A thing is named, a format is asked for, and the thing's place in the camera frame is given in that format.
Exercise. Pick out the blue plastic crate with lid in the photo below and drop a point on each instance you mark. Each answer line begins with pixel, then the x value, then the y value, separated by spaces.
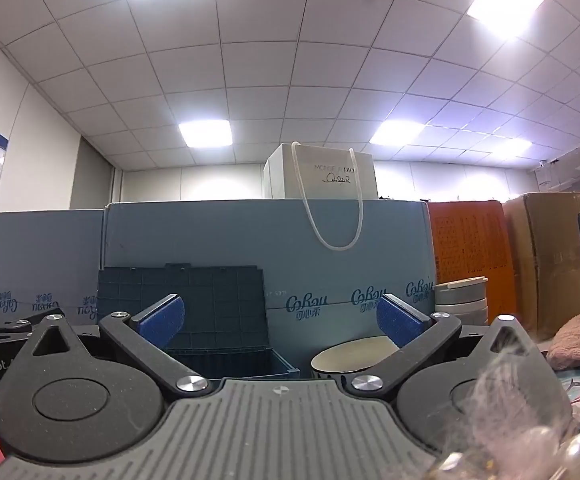
pixel 220 300

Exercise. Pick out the grey lidded cup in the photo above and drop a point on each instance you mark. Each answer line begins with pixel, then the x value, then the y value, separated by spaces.
pixel 462 300

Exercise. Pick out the blue cardboard box white label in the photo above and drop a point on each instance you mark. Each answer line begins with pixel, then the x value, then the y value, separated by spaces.
pixel 45 250

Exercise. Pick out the fluffy grey pearl wrist cuff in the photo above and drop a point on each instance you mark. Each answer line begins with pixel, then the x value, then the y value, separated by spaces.
pixel 509 410

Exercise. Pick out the orange box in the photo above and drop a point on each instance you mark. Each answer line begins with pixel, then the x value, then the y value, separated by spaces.
pixel 469 245

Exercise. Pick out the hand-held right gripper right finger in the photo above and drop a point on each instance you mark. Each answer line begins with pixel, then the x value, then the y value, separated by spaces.
pixel 399 320

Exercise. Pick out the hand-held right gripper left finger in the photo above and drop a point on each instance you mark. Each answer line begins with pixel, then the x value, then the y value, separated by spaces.
pixel 162 317

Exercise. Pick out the brown cardboard box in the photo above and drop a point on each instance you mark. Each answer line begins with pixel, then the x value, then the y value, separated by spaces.
pixel 539 250

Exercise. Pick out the plain blue cardboard box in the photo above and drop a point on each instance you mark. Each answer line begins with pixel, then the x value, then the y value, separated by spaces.
pixel 270 240

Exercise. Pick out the white paper bag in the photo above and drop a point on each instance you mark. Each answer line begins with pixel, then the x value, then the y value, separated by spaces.
pixel 290 175

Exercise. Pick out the striped ceramic bowl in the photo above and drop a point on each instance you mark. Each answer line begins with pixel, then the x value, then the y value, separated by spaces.
pixel 349 355

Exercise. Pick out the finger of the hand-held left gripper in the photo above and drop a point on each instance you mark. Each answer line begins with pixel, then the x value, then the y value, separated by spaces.
pixel 0 332

